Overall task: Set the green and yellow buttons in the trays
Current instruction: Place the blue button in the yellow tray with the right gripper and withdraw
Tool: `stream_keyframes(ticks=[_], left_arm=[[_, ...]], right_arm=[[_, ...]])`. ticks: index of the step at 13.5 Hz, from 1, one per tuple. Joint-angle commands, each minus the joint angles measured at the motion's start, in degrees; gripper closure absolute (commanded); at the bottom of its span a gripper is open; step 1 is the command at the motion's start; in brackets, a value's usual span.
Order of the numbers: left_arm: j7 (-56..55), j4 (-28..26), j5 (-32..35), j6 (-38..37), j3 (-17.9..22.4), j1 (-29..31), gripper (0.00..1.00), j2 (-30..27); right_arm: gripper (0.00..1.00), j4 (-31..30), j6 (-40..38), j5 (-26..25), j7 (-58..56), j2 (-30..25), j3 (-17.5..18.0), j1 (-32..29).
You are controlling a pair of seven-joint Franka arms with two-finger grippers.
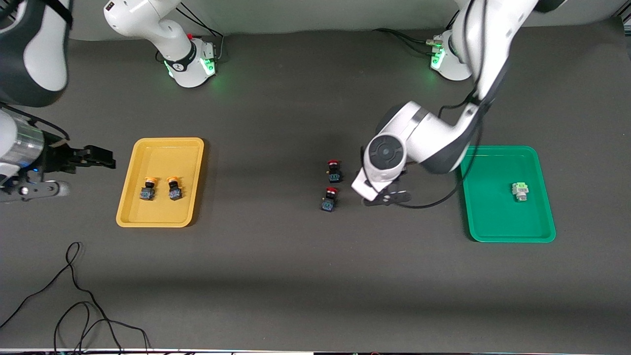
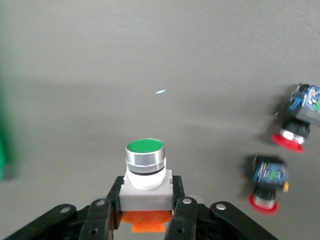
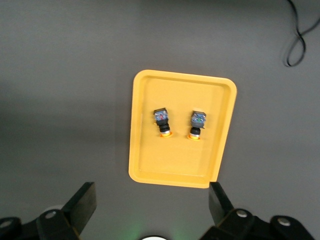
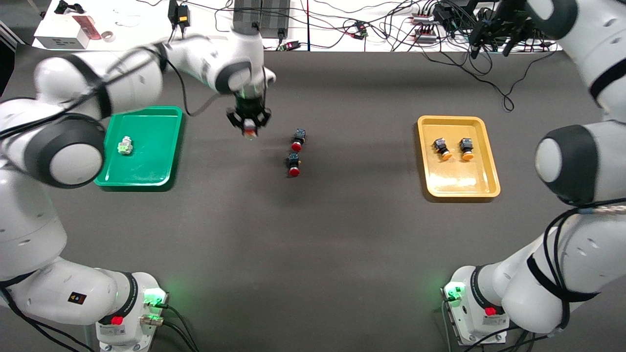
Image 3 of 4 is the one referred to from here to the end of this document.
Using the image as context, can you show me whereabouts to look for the thin black loose cable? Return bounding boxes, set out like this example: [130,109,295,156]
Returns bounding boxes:
[284,0,320,67]

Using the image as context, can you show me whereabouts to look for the yellow push button switch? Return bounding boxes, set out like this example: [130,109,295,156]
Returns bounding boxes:
[186,109,208,141]
[152,107,173,138]

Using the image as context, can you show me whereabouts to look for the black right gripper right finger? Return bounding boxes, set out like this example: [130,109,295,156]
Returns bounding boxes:
[199,181,261,240]

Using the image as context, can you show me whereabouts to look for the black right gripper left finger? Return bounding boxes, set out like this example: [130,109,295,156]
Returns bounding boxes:
[36,181,98,240]

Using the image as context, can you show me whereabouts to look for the yellow plastic tray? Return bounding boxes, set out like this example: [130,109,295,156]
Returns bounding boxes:
[128,69,238,190]

